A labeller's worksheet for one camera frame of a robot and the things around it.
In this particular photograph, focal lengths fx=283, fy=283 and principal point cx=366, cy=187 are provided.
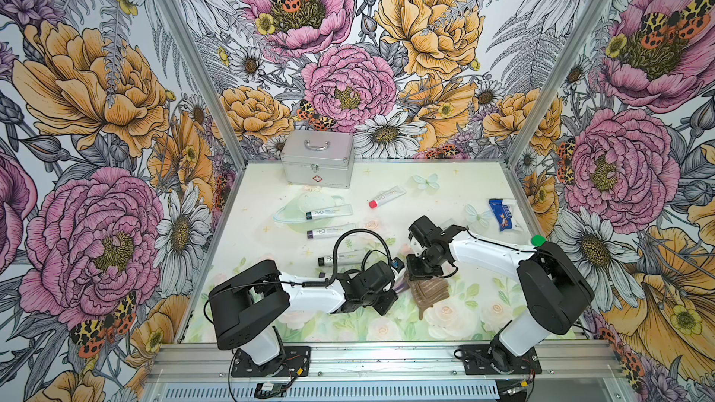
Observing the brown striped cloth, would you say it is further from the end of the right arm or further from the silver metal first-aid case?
the silver metal first-aid case

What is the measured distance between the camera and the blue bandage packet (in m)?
1.01

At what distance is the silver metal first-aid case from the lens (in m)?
1.06

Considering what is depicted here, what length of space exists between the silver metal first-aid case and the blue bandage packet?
57 cm

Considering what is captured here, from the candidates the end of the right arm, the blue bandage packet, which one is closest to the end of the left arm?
A: the end of the right arm

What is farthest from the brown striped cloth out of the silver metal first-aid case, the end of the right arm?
the silver metal first-aid case

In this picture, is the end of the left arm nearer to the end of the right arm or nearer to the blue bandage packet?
the end of the right arm
